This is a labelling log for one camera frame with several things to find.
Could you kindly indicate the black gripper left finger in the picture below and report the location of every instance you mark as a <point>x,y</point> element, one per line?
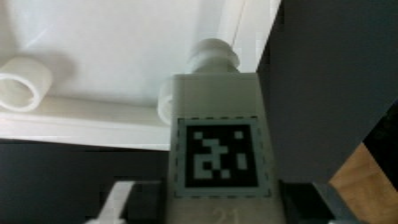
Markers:
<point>133,204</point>

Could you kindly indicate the white table leg with tag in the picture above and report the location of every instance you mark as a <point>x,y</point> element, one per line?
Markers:
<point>222,188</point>

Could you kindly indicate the white square table top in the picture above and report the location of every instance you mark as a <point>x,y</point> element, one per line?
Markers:
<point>113,45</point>

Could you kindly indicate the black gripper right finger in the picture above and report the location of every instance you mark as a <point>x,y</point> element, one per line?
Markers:
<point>312,203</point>

